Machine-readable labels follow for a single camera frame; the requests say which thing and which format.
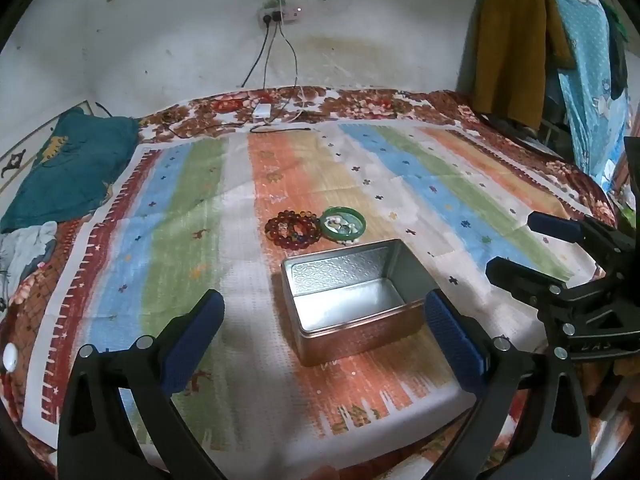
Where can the white round device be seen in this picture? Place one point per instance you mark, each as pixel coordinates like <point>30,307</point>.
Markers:
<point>10,356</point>

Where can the grey cloth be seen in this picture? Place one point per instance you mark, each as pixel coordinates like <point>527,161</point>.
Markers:
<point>25,255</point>

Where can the dark green hanging cloth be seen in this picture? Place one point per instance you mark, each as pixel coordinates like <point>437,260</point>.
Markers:
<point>619,45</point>

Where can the mustard hanging cloth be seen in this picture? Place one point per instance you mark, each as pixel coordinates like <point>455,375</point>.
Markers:
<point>510,50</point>

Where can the striped colourful cloth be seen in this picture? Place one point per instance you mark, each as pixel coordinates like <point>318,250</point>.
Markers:
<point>175,210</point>

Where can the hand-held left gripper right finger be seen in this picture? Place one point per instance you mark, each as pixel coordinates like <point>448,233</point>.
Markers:
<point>452,345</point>

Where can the white charger adapter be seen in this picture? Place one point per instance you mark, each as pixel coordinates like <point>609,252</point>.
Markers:
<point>261,110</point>

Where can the rectangular metal tin box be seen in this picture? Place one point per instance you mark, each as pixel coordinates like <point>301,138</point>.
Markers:
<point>350,340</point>

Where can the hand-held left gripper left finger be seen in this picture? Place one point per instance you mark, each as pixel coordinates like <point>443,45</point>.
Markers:
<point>192,345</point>

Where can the white power strip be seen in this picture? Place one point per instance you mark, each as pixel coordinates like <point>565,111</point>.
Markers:
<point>287,14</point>

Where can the teal cloth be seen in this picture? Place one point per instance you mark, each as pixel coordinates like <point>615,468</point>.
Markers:
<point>75,170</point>

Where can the blue printed hanging cloth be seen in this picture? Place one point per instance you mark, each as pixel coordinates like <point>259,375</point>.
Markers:
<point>585,60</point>

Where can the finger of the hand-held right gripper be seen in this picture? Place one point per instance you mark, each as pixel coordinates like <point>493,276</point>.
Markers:
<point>520,280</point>
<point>555,227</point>

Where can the green bangle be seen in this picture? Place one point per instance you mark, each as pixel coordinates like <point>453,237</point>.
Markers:
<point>357,230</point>

